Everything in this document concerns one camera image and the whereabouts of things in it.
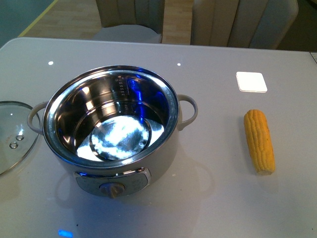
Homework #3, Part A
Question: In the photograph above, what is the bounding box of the label sticker on table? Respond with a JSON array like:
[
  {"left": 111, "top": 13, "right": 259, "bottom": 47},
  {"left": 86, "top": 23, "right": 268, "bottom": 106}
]
[{"left": 310, "top": 52, "right": 317, "bottom": 63}]

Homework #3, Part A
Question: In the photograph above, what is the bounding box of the left beige upholstered chair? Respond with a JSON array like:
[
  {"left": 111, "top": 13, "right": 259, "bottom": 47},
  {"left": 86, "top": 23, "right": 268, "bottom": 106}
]
[{"left": 93, "top": 0, "right": 165, "bottom": 44}]

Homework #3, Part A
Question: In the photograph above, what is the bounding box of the glass pot lid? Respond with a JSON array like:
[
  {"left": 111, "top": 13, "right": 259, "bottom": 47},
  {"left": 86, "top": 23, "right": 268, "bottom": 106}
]
[{"left": 0, "top": 101, "right": 38, "bottom": 175}]

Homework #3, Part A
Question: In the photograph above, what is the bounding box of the white electric cooking pot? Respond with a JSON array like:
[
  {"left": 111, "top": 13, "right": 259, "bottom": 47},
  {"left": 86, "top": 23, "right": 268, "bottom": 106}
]
[{"left": 27, "top": 65, "right": 198, "bottom": 198}]

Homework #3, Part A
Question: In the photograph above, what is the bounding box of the right beige upholstered chair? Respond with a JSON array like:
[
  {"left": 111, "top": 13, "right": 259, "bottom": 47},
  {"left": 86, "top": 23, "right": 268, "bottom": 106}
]
[{"left": 190, "top": 0, "right": 298, "bottom": 50}]

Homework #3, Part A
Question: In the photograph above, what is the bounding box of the beige upholstered chair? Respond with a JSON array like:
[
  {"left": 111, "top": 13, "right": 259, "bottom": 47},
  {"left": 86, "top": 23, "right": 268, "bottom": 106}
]
[
  {"left": 93, "top": 0, "right": 165, "bottom": 44},
  {"left": 190, "top": 0, "right": 298, "bottom": 50}
]

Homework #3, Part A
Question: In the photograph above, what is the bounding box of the yellow corn cob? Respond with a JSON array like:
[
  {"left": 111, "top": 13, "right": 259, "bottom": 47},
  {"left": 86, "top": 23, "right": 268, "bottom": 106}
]
[{"left": 244, "top": 109, "right": 275, "bottom": 175}]

